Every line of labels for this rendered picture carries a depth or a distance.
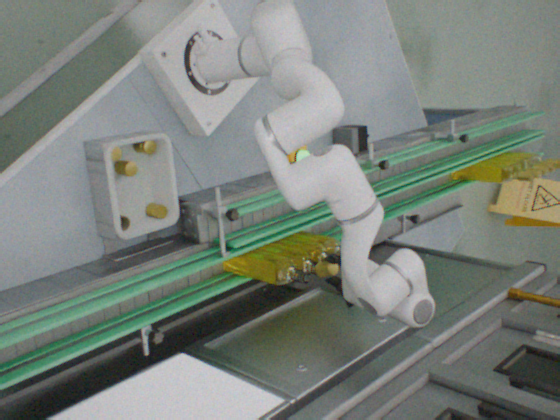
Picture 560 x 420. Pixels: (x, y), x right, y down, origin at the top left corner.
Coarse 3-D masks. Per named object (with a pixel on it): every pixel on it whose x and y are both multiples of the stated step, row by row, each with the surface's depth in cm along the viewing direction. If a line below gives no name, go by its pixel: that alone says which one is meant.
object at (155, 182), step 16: (112, 144) 142; (128, 144) 153; (160, 144) 154; (128, 160) 153; (144, 160) 157; (160, 160) 155; (112, 176) 143; (128, 176) 154; (144, 176) 157; (160, 176) 157; (112, 192) 143; (128, 192) 155; (144, 192) 158; (160, 192) 158; (176, 192) 156; (112, 208) 145; (128, 208) 155; (144, 208) 159; (176, 208) 157; (144, 224) 154; (160, 224) 154
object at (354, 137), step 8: (336, 128) 208; (344, 128) 206; (352, 128) 205; (360, 128) 206; (336, 136) 208; (344, 136) 206; (352, 136) 204; (360, 136) 207; (336, 144) 209; (344, 144) 207; (352, 144) 205; (360, 144) 207; (352, 152) 205
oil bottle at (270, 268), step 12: (252, 252) 160; (264, 252) 159; (228, 264) 163; (240, 264) 160; (252, 264) 156; (264, 264) 153; (276, 264) 151; (288, 264) 151; (252, 276) 157; (264, 276) 154; (276, 276) 151
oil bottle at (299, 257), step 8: (256, 248) 163; (264, 248) 162; (272, 248) 162; (280, 248) 161; (288, 248) 161; (288, 256) 156; (296, 256) 155; (304, 256) 156; (296, 264) 155; (304, 264) 155
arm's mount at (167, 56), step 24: (216, 0) 163; (168, 24) 159; (192, 24) 158; (216, 24) 163; (144, 48) 154; (168, 48) 153; (168, 72) 153; (168, 96) 160; (192, 96) 159; (216, 96) 164; (240, 96) 170; (192, 120) 162; (216, 120) 165
